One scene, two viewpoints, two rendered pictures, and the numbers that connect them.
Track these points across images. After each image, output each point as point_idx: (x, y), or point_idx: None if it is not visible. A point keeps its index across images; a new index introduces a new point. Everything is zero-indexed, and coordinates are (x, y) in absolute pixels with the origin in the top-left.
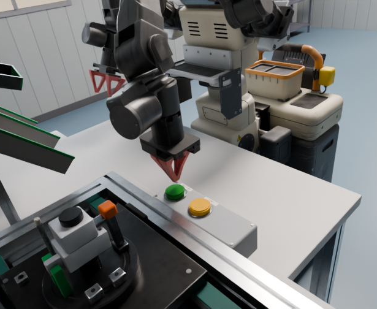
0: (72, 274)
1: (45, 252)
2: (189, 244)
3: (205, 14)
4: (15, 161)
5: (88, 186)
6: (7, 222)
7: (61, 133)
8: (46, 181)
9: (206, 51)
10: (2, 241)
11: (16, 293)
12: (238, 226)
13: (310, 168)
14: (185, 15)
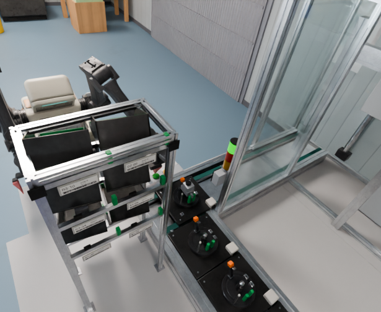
0: (187, 199)
1: (171, 210)
2: (179, 177)
3: (56, 111)
4: (42, 265)
5: None
6: (117, 252)
7: (18, 238)
8: (88, 238)
9: (62, 129)
10: (158, 226)
11: (186, 215)
12: (177, 166)
13: (99, 151)
14: (37, 116)
